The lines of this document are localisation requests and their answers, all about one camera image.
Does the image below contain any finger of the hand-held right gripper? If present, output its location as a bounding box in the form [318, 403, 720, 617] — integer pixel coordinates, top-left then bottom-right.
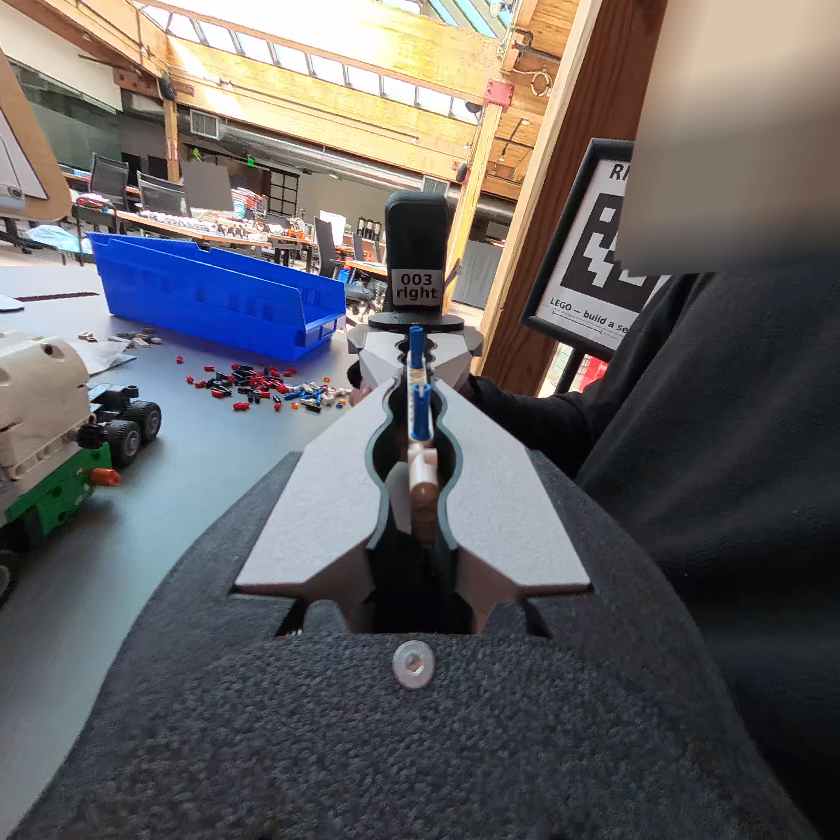
[425, 327, 475, 396]
[357, 327, 412, 396]

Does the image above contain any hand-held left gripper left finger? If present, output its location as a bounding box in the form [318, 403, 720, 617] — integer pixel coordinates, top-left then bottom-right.
[234, 377, 403, 631]

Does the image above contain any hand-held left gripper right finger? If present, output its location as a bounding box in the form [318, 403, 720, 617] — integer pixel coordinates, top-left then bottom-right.
[430, 377, 593, 634]

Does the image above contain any white lego beam assembly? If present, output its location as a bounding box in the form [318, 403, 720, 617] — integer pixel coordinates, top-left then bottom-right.
[402, 324, 442, 547]

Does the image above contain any person's right forearm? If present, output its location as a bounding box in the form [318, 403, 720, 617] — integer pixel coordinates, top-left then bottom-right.
[467, 373, 657, 480]

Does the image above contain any pile of small lego pieces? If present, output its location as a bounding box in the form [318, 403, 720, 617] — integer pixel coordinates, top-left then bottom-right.
[174, 354, 355, 416]

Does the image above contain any group of grey lego pieces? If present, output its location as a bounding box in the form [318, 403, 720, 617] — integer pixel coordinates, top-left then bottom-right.
[77, 326, 164, 350]

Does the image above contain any white and green lego truck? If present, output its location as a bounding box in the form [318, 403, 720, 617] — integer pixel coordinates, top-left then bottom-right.
[0, 331, 162, 606]

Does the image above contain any black office chair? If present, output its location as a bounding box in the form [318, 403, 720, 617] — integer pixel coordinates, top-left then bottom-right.
[136, 170, 192, 219]
[87, 152, 131, 212]
[313, 216, 347, 279]

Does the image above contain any black framed sign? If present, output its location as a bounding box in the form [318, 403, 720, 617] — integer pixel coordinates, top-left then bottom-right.
[520, 138, 672, 353]

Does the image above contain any blue plastic bin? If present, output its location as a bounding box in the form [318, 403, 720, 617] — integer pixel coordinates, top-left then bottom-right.
[87, 231, 347, 362]

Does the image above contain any person's black clothing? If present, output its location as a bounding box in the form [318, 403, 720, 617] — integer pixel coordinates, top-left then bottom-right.
[576, 269, 840, 837]

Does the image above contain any long wooden table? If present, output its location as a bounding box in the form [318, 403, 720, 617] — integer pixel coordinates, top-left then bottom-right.
[71, 200, 271, 265]

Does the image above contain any clear plastic bag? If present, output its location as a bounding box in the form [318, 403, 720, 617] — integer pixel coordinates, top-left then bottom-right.
[77, 337, 139, 376]

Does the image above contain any wooden instruction board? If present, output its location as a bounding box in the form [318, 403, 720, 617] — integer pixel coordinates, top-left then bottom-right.
[0, 51, 73, 228]

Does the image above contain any wooden post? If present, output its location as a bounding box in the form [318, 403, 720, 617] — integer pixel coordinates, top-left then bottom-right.
[471, 0, 665, 396]

